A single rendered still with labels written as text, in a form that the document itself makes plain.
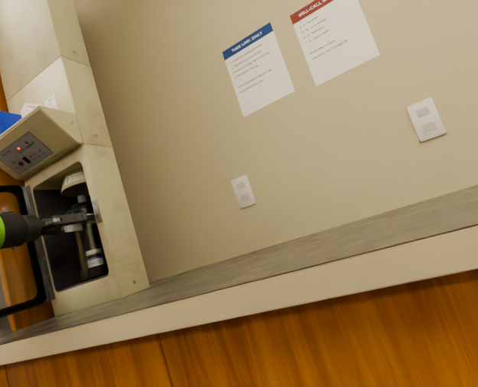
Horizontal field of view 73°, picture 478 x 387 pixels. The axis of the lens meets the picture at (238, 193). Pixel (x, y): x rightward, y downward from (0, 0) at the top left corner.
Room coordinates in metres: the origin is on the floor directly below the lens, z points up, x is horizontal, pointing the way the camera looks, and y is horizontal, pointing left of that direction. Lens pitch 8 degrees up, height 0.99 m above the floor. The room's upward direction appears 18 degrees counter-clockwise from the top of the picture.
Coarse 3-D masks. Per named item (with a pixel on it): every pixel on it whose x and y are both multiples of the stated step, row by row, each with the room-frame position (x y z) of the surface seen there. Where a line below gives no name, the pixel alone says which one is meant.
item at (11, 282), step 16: (0, 208) 0.98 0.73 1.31; (16, 208) 1.02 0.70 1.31; (0, 256) 0.96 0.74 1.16; (16, 256) 0.99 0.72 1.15; (0, 272) 0.95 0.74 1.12; (16, 272) 0.99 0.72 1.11; (32, 272) 1.02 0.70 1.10; (0, 288) 0.95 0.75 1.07; (16, 288) 0.98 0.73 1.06; (32, 288) 1.01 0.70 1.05; (0, 304) 0.94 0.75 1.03
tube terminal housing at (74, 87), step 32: (64, 64) 0.93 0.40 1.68; (32, 96) 1.00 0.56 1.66; (64, 96) 0.94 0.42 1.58; (96, 96) 1.02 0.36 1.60; (96, 128) 0.99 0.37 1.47; (64, 160) 0.97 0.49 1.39; (96, 160) 0.96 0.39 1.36; (32, 192) 1.05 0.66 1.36; (96, 192) 0.93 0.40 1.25; (128, 224) 1.01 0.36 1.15; (128, 256) 0.98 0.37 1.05; (96, 288) 0.97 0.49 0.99; (128, 288) 0.95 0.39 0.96
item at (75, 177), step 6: (66, 174) 1.03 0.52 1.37; (72, 174) 1.01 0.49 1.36; (78, 174) 1.00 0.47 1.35; (66, 180) 1.01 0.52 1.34; (72, 180) 1.00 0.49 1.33; (78, 180) 0.99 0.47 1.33; (84, 180) 1.00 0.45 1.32; (66, 186) 1.00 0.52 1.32; (72, 186) 1.10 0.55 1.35; (78, 186) 1.12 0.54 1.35; (84, 186) 1.14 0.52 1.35; (66, 192) 1.07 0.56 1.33; (72, 192) 1.10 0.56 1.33; (78, 192) 1.13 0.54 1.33; (84, 192) 1.14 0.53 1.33
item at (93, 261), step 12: (84, 204) 1.00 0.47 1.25; (72, 228) 1.01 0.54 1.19; (84, 228) 1.00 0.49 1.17; (96, 228) 1.01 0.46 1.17; (84, 240) 0.99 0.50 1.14; (96, 240) 1.01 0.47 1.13; (84, 252) 0.99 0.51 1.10; (96, 252) 1.00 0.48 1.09; (84, 264) 0.99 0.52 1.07; (96, 264) 1.00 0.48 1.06
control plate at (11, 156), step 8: (24, 136) 0.90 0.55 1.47; (32, 136) 0.90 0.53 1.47; (16, 144) 0.93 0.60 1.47; (24, 144) 0.92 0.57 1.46; (32, 144) 0.92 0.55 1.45; (40, 144) 0.92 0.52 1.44; (0, 152) 0.95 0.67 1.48; (8, 152) 0.95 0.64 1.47; (16, 152) 0.95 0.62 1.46; (24, 152) 0.95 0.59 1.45; (32, 152) 0.94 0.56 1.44; (40, 152) 0.94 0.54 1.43; (48, 152) 0.94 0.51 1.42; (8, 160) 0.98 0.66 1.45; (16, 160) 0.97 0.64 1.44; (24, 160) 0.97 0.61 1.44; (32, 160) 0.97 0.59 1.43; (40, 160) 0.97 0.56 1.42; (24, 168) 1.00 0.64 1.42
